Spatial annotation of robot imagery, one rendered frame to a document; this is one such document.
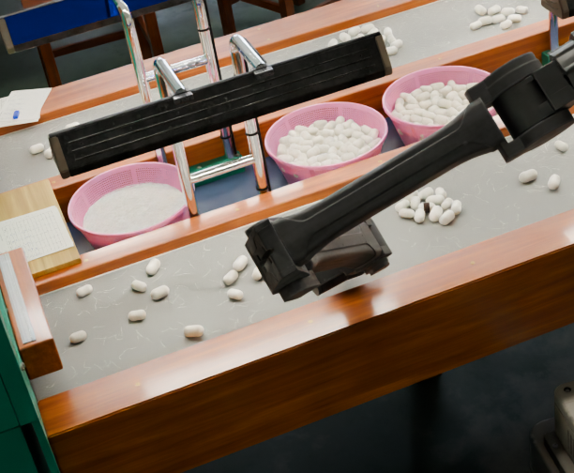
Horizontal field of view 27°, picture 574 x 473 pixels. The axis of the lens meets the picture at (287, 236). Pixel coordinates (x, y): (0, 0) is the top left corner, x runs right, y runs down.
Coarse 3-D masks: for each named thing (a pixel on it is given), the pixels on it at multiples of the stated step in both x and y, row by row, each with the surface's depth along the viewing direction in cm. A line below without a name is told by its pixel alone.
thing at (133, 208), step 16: (112, 192) 254; (128, 192) 252; (144, 192) 252; (160, 192) 250; (176, 192) 249; (96, 208) 250; (112, 208) 247; (128, 208) 247; (144, 208) 246; (160, 208) 245; (176, 208) 245; (96, 224) 245; (112, 224) 243; (128, 224) 242; (144, 224) 242
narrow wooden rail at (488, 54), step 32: (512, 32) 279; (544, 32) 277; (416, 64) 273; (448, 64) 272; (480, 64) 275; (352, 96) 267; (128, 160) 257; (192, 160) 260; (64, 192) 253; (96, 192) 256
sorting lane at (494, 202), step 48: (480, 192) 231; (528, 192) 229; (240, 240) 230; (432, 240) 221; (480, 240) 219; (96, 288) 225; (192, 288) 220; (240, 288) 218; (336, 288) 214; (96, 336) 213; (144, 336) 211; (48, 384) 204
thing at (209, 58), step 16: (112, 0) 241; (192, 0) 239; (128, 16) 236; (208, 16) 242; (128, 32) 237; (208, 32) 243; (128, 48) 239; (208, 48) 245; (176, 64) 245; (192, 64) 246; (208, 64) 247; (144, 80) 243; (208, 80) 250; (144, 96) 245; (224, 128) 256; (224, 144) 258; (160, 160) 255; (208, 160) 261; (224, 160) 260; (224, 176) 262
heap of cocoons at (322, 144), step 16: (304, 128) 261; (320, 128) 263; (336, 128) 259; (352, 128) 259; (368, 128) 257; (288, 144) 259; (304, 144) 256; (320, 144) 258; (336, 144) 254; (352, 144) 253; (368, 144) 254; (288, 160) 253; (304, 160) 251; (320, 160) 251; (336, 160) 248
